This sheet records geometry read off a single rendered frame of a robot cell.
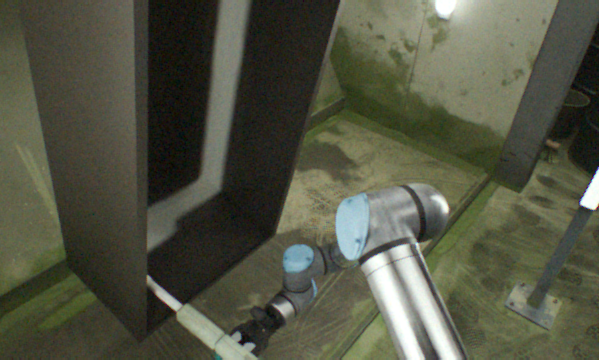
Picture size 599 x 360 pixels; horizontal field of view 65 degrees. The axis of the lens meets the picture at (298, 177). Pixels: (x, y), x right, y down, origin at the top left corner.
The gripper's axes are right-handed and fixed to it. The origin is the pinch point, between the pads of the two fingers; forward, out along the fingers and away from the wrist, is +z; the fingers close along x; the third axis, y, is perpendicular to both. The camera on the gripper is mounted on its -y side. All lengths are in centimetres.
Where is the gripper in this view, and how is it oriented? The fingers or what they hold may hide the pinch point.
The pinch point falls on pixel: (226, 357)
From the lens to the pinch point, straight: 137.6
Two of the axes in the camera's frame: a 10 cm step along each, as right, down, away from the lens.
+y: -1.2, 7.9, 6.0
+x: -7.9, -4.5, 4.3
